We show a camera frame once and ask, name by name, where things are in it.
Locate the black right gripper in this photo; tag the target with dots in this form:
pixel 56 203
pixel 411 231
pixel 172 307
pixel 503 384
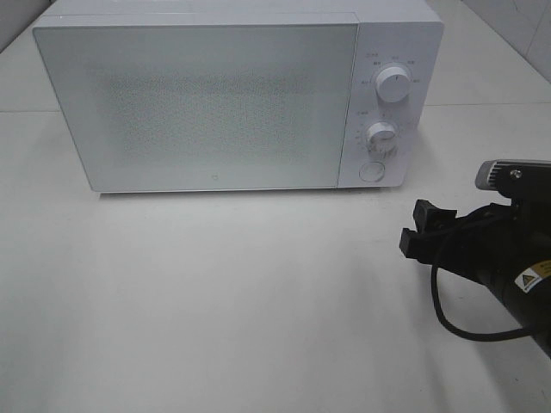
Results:
pixel 493 239

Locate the round white door button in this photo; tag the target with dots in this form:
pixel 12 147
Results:
pixel 372 172

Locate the white microwave door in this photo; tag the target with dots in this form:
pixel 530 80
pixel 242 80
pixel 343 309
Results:
pixel 168 108

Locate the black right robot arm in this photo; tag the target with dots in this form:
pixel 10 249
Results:
pixel 524 294

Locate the lower white timer knob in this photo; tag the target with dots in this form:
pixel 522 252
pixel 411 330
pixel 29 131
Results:
pixel 381 138

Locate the upper white power knob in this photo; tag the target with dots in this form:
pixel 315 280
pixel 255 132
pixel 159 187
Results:
pixel 393 83

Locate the white microwave oven body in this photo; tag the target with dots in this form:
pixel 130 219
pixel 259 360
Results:
pixel 407 33

